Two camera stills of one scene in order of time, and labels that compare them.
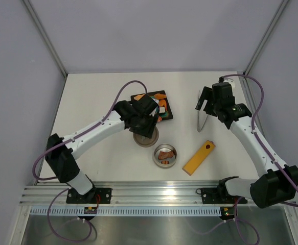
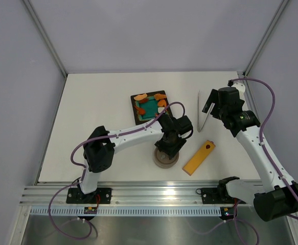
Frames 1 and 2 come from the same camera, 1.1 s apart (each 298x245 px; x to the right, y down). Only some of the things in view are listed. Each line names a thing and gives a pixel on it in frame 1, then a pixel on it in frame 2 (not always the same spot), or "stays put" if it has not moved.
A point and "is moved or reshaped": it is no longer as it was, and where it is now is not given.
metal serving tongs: x=199 y=129 stays put
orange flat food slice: x=138 y=97 stays put
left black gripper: x=148 y=131 → x=172 y=150
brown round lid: x=144 y=142 is moved or reshaped
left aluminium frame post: x=45 y=37 stays put
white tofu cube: x=162 y=109 stays put
